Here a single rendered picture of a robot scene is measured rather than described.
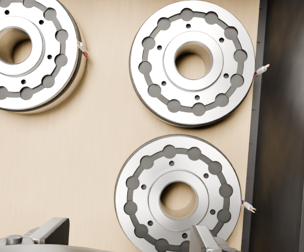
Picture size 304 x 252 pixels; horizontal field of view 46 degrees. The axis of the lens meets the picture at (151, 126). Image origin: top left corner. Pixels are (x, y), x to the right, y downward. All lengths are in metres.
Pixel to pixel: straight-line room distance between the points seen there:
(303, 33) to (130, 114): 0.15
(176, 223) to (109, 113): 0.11
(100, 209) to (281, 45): 0.20
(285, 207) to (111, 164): 0.15
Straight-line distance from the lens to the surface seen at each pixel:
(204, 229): 0.16
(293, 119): 0.26
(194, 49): 0.32
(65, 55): 0.31
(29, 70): 0.30
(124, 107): 0.32
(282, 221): 0.27
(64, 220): 0.16
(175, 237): 0.30
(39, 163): 0.34
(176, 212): 0.32
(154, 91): 0.29
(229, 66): 0.30
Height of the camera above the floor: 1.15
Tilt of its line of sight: 88 degrees down
